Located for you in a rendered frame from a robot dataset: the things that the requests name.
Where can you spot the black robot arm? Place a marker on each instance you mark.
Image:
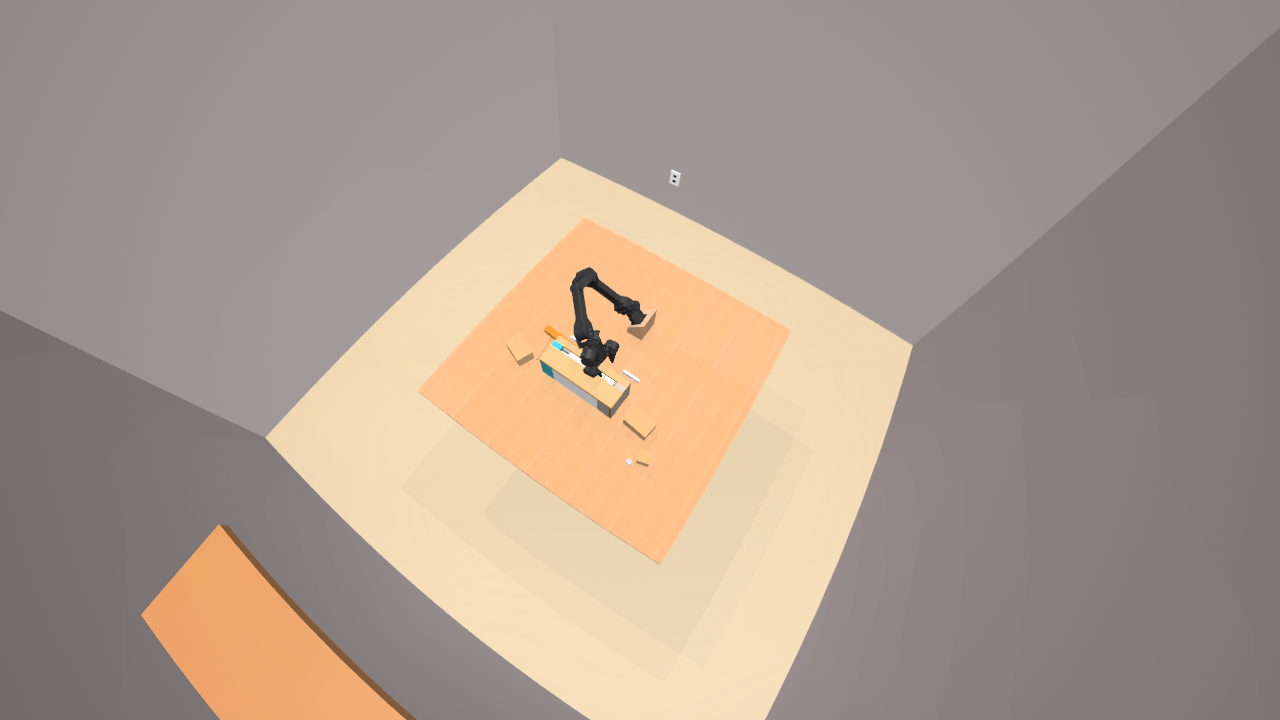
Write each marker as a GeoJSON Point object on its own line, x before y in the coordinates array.
{"type": "Point", "coordinates": [583, 328]}

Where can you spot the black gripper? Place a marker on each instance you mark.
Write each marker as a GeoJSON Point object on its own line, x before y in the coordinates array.
{"type": "Point", "coordinates": [609, 349]}

